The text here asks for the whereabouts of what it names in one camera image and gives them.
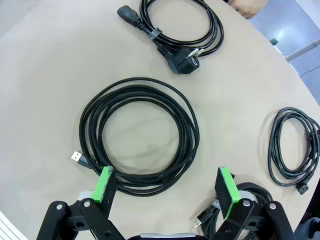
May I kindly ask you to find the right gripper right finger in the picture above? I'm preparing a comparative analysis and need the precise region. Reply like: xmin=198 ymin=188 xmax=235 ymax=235
xmin=212 ymin=166 xmax=295 ymax=240

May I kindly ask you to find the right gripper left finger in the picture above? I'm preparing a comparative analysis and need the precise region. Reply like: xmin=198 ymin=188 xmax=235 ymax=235
xmin=36 ymin=165 xmax=126 ymax=240

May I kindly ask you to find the black braided USB cable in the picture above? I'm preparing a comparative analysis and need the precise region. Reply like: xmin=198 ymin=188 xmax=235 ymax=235
xmin=68 ymin=76 xmax=201 ymax=198

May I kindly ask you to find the black USB cable with tie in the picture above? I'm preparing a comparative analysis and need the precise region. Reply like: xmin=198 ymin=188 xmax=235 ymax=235
xmin=193 ymin=181 xmax=275 ymax=240

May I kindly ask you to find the thin black power cable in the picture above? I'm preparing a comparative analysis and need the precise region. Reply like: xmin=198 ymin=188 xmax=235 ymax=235
xmin=267 ymin=106 xmax=320 ymax=196

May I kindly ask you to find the person's left hand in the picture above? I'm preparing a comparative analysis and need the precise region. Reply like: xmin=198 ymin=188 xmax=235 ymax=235
xmin=228 ymin=0 xmax=270 ymax=20

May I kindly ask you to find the grey metal pole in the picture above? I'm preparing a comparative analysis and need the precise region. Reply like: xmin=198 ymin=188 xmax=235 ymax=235
xmin=284 ymin=38 xmax=320 ymax=62

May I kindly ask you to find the aluminium profile rail frame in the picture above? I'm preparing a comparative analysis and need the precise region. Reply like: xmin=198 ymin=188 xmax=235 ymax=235
xmin=0 ymin=211 xmax=26 ymax=240

